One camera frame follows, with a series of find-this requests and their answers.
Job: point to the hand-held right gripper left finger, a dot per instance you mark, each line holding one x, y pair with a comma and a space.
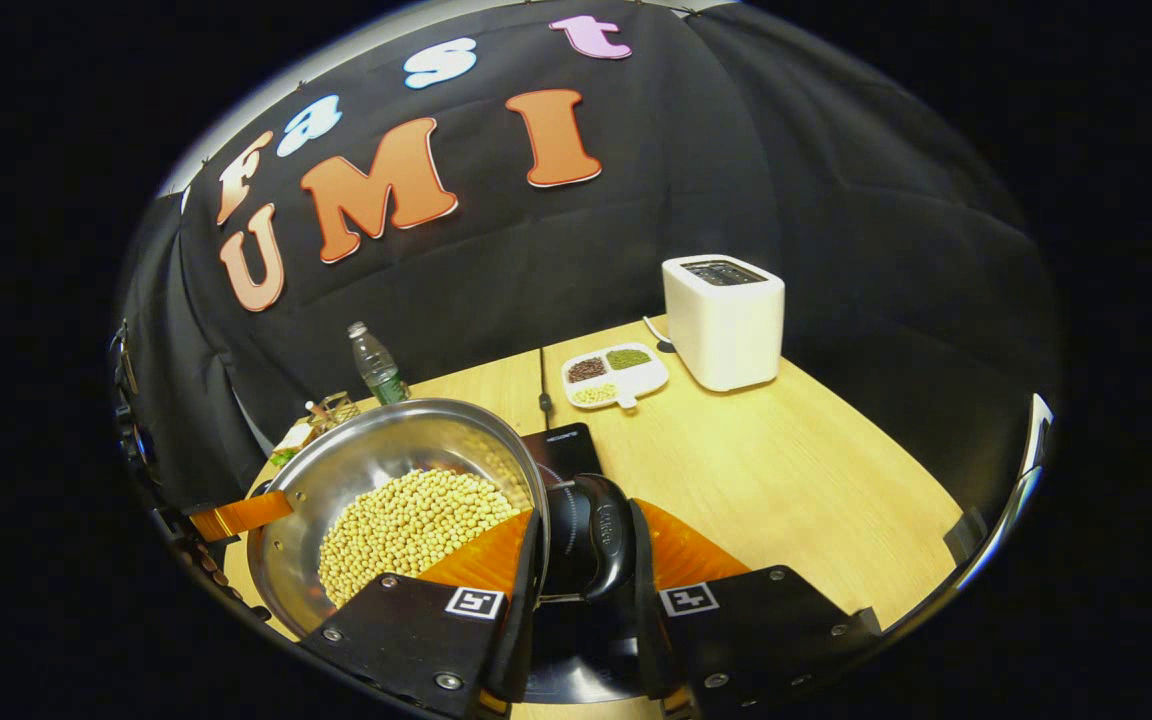
532, 600

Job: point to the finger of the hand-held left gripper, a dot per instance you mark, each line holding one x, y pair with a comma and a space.
241, 515
206, 575

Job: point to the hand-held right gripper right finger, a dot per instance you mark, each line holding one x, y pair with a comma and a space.
641, 600

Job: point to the pile of yellow soybeans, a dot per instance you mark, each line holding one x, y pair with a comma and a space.
406, 530

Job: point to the black induction cooktop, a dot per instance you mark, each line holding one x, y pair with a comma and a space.
566, 450

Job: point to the sandwich with lettuce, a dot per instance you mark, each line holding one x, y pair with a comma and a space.
291, 442

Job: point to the metal mesh holder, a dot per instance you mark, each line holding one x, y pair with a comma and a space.
336, 410

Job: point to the clear plastic water bottle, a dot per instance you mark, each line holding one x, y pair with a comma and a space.
376, 365

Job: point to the white divided dish of beans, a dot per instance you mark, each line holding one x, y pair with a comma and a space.
616, 375

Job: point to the white toaster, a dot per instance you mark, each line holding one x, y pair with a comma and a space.
726, 330

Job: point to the black table clamp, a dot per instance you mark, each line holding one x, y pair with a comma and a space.
966, 535

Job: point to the black backdrop cloth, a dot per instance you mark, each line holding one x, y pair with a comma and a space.
836, 200

